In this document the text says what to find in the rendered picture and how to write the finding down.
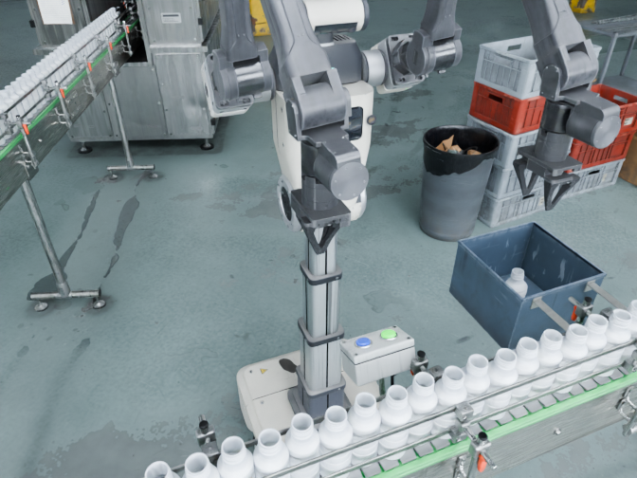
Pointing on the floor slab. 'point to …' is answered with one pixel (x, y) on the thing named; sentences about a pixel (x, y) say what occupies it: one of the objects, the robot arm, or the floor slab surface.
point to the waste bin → (454, 180)
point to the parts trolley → (612, 49)
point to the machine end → (147, 71)
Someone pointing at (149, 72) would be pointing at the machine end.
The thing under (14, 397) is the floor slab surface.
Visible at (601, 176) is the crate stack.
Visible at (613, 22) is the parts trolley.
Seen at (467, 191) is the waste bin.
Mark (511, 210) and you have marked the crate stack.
